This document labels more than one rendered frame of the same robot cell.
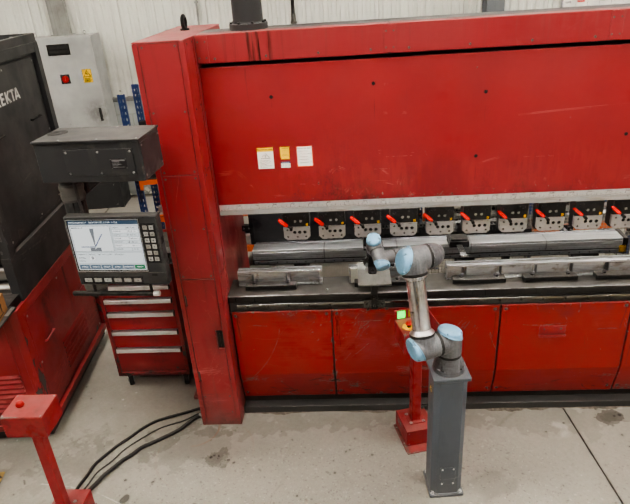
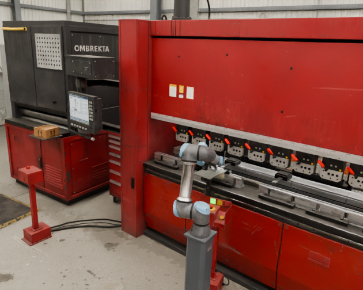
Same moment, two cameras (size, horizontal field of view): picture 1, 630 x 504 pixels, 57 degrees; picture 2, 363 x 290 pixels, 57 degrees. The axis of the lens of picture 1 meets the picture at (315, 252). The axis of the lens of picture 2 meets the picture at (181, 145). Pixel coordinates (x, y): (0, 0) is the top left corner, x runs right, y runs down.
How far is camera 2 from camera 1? 1.79 m
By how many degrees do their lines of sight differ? 33
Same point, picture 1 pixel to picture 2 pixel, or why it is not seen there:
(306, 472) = (137, 272)
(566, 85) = (348, 71)
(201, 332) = (125, 176)
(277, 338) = (161, 195)
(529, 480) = not seen: outside the picture
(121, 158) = (87, 66)
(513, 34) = (310, 30)
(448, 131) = (266, 91)
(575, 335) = (337, 270)
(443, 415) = (189, 262)
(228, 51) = (163, 29)
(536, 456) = not seen: outside the picture
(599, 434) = not seen: outside the picture
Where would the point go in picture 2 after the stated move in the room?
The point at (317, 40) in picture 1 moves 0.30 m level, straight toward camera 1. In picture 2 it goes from (201, 26) to (180, 24)
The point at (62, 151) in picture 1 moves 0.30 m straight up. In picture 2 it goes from (72, 60) to (70, 27)
